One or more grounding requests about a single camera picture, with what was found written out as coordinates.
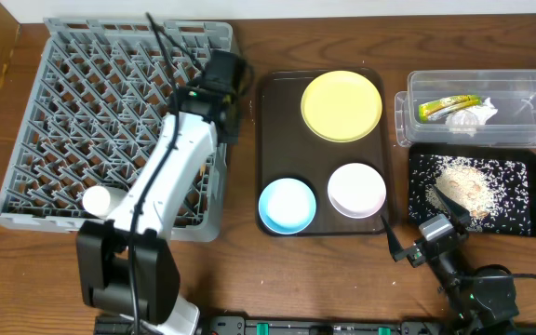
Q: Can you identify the light blue plastic bowl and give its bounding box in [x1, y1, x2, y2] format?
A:
[258, 178, 317, 235]

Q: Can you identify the grey plastic dishwasher rack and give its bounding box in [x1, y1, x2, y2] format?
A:
[0, 18, 237, 233]

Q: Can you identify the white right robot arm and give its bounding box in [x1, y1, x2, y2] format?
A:
[382, 187, 518, 334]

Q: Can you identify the yellow plastic plate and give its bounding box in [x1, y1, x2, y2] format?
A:
[301, 71, 383, 142]

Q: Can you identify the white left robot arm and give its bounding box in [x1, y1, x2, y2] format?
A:
[76, 50, 248, 334]

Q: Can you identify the leftover rice pile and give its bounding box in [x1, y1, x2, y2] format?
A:
[409, 154, 532, 236]

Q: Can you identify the green snack wrapper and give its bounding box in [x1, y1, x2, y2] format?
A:
[418, 95, 482, 122]

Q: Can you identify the black food waste tray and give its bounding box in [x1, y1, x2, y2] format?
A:
[409, 143, 536, 237]

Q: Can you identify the clear plastic waste bin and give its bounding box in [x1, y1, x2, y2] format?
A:
[395, 70, 536, 148]

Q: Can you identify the pale green plastic cup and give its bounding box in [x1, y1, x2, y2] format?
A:
[82, 185, 127, 219]

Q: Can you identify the crumpled white paper waste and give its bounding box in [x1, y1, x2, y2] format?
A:
[445, 98, 498, 137]

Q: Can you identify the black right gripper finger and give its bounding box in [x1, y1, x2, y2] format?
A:
[380, 216, 405, 262]
[432, 186, 471, 233]

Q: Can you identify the dark brown serving tray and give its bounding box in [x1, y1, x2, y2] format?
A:
[256, 70, 401, 237]

